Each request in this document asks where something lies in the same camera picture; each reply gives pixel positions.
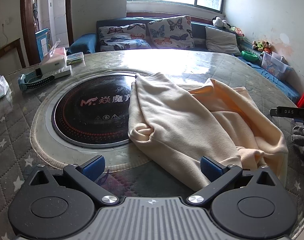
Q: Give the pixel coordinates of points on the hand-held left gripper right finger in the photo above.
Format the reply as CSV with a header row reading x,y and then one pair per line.
x,y
209,170

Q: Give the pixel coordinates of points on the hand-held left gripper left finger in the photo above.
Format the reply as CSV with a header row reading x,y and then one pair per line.
x,y
94,167

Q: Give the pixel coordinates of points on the cream fleece garment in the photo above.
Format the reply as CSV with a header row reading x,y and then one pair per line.
x,y
167,120

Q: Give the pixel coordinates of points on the person's right hand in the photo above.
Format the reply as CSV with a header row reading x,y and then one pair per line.
x,y
301,142

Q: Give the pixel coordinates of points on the clear plastic storage box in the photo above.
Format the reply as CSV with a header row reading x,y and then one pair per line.
x,y
274,66

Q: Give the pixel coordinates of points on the round black induction cooktop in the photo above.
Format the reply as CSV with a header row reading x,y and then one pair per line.
x,y
92,100

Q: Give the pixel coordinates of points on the green plastic bowl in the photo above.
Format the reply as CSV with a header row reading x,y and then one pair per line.
x,y
249,55

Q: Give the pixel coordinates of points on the red and brown plush toy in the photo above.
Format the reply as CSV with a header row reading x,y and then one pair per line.
x,y
266,46

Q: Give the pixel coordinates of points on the pink plush toy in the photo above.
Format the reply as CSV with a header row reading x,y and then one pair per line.
x,y
239,32

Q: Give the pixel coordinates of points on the grey pillow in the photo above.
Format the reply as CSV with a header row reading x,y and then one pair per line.
x,y
222,41

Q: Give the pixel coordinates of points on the white power strip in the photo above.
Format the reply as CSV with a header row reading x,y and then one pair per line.
x,y
62,71

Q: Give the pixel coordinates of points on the teal smartwatch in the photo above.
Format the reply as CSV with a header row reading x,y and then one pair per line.
x,y
27,82

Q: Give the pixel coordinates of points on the white tissue pack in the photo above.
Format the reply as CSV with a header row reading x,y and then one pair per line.
x,y
53,63

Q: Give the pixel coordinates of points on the flat green box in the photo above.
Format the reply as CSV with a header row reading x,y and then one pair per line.
x,y
75,57

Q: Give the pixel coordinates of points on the panda plush toy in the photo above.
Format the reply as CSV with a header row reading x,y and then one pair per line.
x,y
219,22

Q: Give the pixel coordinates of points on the pink pack in clear wrap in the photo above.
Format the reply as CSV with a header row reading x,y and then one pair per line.
x,y
58,51

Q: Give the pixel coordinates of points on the blue sofa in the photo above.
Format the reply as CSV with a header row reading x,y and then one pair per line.
x,y
82,43

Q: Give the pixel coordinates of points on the butterfly print pillow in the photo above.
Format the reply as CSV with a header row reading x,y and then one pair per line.
x,y
122,40
169,32

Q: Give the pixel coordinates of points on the blue cabinet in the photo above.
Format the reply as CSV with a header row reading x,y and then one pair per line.
x,y
42,42

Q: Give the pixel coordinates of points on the dark wooden side table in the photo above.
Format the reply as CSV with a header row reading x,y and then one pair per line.
x,y
7,52

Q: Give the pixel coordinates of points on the brown wooden door frame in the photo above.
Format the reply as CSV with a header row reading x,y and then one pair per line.
x,y
26,17

